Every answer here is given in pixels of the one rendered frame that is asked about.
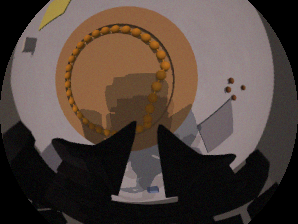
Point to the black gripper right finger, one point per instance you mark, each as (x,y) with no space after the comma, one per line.
(181,165)

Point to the orange round board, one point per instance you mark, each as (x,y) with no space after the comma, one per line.
(113,74)

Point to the small blue cube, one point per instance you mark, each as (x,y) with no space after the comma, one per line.
(152,189)

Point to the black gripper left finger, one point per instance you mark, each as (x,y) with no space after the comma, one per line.
(107,159)

